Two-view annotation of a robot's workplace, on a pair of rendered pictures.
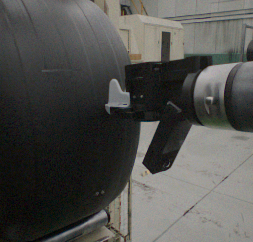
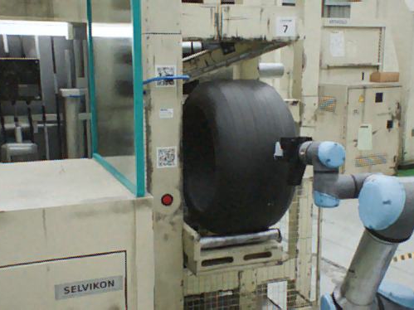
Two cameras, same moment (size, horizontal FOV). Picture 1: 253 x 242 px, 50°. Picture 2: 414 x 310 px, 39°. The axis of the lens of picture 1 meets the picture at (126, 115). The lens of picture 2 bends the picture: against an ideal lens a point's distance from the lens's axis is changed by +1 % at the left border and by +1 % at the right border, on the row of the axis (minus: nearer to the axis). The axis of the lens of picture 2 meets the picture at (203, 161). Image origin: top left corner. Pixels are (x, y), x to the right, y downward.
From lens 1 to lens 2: 151 cm
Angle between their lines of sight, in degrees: 19
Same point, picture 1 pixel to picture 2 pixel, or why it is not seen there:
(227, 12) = not seen: outside the picture
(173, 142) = (297, 171)
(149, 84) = (288, 146)
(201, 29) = not seen: outside the picture
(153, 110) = (289, 157)
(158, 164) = (291, 181)
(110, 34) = (281, 115)
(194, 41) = not seen: outside the picture
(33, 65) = (241, 134)
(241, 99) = (308, 154)
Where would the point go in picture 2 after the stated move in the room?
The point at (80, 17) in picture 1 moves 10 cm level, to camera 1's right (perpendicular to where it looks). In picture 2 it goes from (265, 105) to (294, 106)
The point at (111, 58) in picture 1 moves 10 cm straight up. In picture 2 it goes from (280, 129) to (281, 100)
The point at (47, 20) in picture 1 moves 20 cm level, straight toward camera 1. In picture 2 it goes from (248, 110) to (249, 117)
